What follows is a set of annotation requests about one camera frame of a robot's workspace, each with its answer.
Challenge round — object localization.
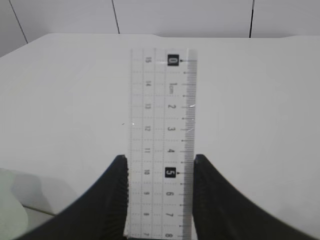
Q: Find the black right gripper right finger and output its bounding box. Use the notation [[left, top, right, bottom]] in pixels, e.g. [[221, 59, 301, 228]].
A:
[[192, 154, 319, 240]]

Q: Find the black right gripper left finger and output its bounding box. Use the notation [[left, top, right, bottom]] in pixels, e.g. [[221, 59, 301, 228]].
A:
[[19, 155, 129, 240]]

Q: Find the clear plastic ruler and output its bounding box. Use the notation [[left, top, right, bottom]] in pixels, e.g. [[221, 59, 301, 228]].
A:
[[126, 48, 197, 240]]

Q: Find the translucent green wavy glass plate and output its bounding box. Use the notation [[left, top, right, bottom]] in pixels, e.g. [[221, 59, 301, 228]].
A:
[[0, 168, 29, 240]]

